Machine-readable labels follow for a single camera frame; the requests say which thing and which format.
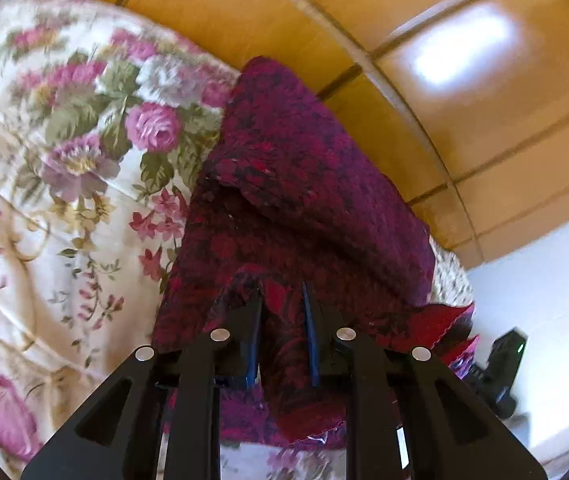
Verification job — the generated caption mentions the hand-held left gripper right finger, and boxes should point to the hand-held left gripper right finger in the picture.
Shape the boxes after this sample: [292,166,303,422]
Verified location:
[301,280,548,480]

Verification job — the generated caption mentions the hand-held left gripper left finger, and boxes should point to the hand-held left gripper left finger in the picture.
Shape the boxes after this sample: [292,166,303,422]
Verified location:
[20,285,265,480]

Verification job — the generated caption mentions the maroon knitted garment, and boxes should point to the maroon knitted garment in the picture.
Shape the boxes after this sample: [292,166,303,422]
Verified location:
[152,57,481,450]

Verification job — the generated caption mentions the floral bedspread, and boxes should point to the floral bedspread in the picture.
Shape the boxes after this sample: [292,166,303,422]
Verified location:
[0,0,476,480]

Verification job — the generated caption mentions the wooden panelled headboard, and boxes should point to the wooden panelled headboard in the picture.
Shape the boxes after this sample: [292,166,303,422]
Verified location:
[14,0,569,271]

